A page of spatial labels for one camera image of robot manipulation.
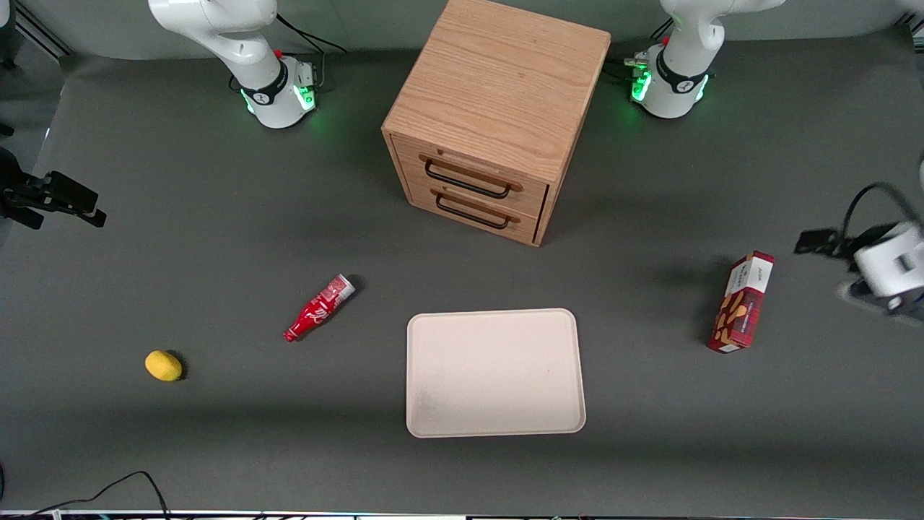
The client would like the beige rectangular tray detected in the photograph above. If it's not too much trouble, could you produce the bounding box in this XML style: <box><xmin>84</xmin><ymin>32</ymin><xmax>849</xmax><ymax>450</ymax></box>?
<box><xmin>406</xmin><ymin>308</ymin><xmax>587</xmax><ymax>439</ymax></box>

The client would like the black loose table cable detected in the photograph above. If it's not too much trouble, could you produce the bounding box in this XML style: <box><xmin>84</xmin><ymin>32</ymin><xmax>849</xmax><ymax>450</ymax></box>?
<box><xmin>0</xmin><ymin>470</ymin><xmax>172</xmax><ymax>520</ymax></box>

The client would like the long black drawer handle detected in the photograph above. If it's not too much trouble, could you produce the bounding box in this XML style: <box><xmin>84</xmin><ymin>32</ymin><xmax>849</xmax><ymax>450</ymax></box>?
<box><xmin>424</xmin><ymin>159</ymin><xmax>511</xmax><ymax>200</ymax></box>

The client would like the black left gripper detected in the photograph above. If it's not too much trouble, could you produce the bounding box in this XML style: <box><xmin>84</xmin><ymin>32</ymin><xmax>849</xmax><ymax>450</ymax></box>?
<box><xmin>793</xmin><ymin>222</ymin><xmax>899</xmax><ymax>262</ymax></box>

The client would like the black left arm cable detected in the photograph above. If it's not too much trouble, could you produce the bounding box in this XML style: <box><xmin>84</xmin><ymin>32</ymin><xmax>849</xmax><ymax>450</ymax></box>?
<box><xmin>840</xmin><ymin>182</ymin><xmax>905</xmax><ymax>245</ymax></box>

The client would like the black right arm base cable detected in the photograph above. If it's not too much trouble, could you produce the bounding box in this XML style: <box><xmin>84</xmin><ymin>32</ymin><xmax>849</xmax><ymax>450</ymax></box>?
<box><xmin>230</xmin><ymin>12</ymin><xmax>348</xmax><ymax>93</ymax></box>

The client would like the red cookie box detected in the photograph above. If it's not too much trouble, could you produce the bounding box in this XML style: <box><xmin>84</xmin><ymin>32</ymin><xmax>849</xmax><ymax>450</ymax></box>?
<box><xmin>707</xmin><ymin>251</ymin><xmax>775</xmax><ymax>354</ymax></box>

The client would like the black metal frame strut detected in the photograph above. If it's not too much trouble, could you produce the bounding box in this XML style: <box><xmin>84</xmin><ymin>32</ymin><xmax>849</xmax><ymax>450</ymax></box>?
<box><xmin>13</xmin><ymin>0</ymin><xmax>74</xmax><ymax>60</ymax></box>

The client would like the yellow lemon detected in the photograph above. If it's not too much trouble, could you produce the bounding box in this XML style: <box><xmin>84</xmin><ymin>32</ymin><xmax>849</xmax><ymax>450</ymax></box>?
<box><xmin>144</xmin><ymin>350</ymin><xmax>183</xmax><ymax>382</ymax></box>

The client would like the light oak drawer cabinet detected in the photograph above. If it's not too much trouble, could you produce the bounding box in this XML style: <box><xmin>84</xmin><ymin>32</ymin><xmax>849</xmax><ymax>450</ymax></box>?
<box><xmin>381</xmin><ymin>0</ymin><xmax>612</xmax><ymax>248</ymax></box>

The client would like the oak drawer with long handle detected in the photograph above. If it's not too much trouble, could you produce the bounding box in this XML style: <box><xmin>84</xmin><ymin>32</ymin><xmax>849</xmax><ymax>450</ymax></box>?
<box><xmin>392</xmin><ymin>134</ymin><xmax>550</xmax><ymax>218</ymax></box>

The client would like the red cola bottle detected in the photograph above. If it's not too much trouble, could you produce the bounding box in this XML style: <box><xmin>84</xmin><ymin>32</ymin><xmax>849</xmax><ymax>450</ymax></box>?
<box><xmin>283</xmin><ymin>274</ymin><xmax>357</xmax><ymax>343</ymax></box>

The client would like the oak drawer with short handle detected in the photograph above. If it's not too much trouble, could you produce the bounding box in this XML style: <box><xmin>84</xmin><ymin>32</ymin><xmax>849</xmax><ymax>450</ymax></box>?
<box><xmin>406</xmin><ymin>179</ymin><xmax>542</xmax><ymax>246</ymax></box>

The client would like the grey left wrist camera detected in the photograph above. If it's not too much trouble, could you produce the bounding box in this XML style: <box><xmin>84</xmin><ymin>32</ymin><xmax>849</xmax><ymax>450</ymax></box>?
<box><xmin>836</xmin><ymin>280</ymin><xmax>924</xmax><ymax>323</ymax></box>

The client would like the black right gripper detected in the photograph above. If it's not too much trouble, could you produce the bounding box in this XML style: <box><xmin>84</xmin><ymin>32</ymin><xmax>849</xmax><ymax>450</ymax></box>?
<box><xmin>0</xmin><ymin>147</ymin><xmax>108</xmax><ymax>231</ymax></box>

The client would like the short black drawer handle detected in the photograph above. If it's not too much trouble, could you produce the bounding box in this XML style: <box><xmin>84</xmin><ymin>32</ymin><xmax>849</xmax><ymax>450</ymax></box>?
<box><xmin>435</xmin><ymin>193</ymin><xmax>511</xmax><ymax>231</ymax></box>

